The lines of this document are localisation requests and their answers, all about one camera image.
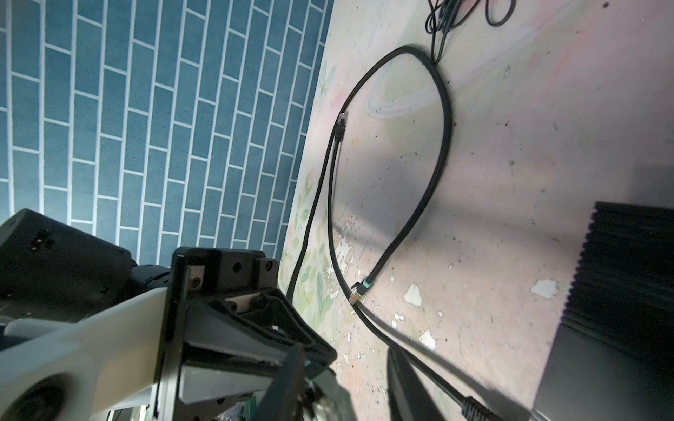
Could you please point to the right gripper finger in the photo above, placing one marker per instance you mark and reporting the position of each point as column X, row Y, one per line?
column 408, row 399

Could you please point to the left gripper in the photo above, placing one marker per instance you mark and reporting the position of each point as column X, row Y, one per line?
column 230, row 334

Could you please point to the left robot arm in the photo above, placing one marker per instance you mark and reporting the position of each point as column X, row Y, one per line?
column 55, row 272

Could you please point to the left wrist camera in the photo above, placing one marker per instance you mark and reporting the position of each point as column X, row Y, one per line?
column 77, row 371

